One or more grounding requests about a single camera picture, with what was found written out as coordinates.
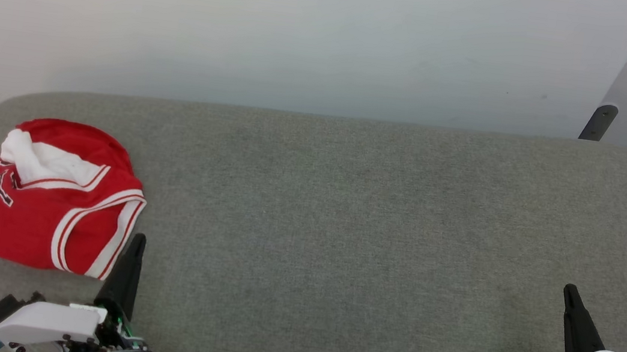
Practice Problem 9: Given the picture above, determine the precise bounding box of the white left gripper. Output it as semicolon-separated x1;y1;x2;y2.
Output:
0;216;169;352

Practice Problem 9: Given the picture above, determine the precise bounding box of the red white basketball jersey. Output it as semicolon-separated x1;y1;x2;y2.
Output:
0;111;156;285

